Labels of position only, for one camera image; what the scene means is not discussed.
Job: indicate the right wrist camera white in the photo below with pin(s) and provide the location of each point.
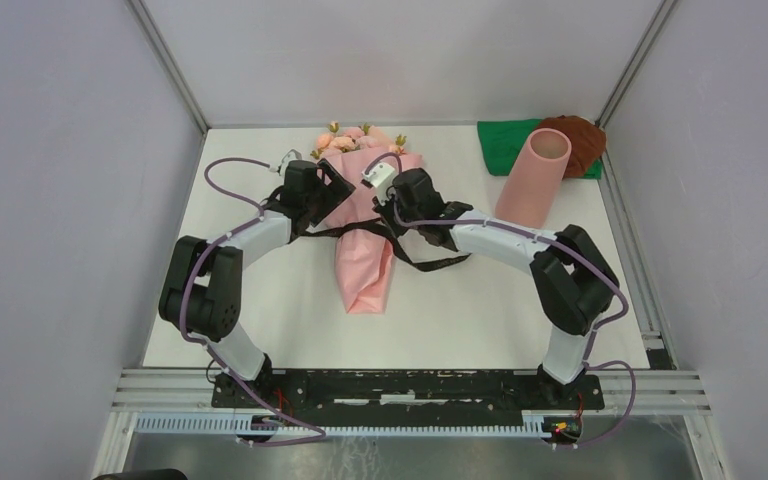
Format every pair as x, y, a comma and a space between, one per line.
379, 179

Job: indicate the green cloth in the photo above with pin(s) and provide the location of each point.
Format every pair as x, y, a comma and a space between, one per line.
501, 142

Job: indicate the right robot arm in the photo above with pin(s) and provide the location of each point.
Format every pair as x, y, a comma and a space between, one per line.
574, 283

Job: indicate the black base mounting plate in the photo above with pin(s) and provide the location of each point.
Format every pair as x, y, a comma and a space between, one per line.
423, 398

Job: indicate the pink flower bouquet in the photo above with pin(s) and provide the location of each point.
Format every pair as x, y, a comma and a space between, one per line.
363, 261

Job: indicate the blue slotted cable duct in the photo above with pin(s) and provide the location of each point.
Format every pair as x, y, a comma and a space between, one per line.
255, 425

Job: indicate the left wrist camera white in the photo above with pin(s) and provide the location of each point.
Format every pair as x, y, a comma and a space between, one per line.
286, 160

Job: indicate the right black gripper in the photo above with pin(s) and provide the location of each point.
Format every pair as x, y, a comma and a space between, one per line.
392, 194

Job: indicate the aluminium rail frame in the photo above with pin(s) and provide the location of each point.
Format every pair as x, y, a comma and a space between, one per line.
658, 392

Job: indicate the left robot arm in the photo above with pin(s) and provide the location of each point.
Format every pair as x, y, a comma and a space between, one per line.
202, 291

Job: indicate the brown cloth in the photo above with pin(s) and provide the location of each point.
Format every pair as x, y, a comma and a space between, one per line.
588, 144

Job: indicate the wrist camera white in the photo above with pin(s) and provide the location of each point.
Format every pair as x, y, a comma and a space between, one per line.
379, 179
286, 160

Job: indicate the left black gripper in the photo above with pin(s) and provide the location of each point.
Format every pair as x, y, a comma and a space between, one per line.
336, 191

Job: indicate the pink cylindrical vase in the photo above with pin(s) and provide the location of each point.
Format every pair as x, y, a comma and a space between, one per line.
535, 178

